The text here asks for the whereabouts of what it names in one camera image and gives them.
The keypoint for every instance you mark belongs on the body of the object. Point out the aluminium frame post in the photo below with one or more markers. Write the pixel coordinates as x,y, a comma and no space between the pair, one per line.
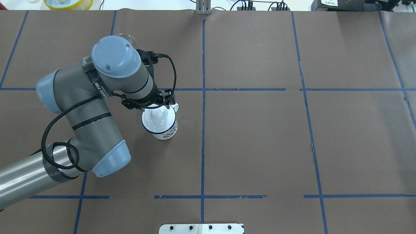
203,7

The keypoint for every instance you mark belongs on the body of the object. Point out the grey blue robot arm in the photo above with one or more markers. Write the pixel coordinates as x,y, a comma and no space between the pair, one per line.
84,136

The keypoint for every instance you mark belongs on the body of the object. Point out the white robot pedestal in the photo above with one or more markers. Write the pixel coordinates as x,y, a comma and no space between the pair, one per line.
218,228

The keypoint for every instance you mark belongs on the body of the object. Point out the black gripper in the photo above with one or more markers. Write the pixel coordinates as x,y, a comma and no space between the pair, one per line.
153,96

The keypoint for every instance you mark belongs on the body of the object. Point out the white enamel cup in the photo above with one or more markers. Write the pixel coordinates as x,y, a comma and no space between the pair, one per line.
161,122

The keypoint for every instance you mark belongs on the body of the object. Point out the yellow tape roll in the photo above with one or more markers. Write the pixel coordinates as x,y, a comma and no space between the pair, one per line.
68,4

